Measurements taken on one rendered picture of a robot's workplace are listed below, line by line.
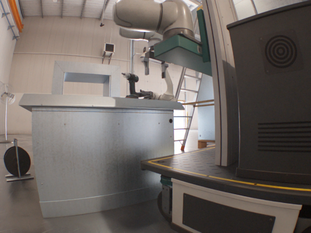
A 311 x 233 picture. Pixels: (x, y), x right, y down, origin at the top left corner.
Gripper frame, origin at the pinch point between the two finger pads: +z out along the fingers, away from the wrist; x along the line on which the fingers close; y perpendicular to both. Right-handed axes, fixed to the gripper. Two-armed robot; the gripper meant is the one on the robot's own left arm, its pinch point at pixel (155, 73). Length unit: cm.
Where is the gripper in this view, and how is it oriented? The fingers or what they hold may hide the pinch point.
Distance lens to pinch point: 106.3
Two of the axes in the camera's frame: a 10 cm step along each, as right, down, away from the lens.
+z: 0.2, 10.0, -0.5
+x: -7.8, -0.1, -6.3
